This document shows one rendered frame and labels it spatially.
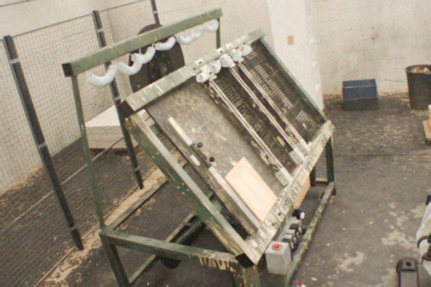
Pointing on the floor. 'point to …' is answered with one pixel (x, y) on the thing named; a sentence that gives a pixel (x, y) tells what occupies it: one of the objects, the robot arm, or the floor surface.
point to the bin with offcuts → (419, 85)
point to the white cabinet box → (296, 40)
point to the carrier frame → (177, 253)
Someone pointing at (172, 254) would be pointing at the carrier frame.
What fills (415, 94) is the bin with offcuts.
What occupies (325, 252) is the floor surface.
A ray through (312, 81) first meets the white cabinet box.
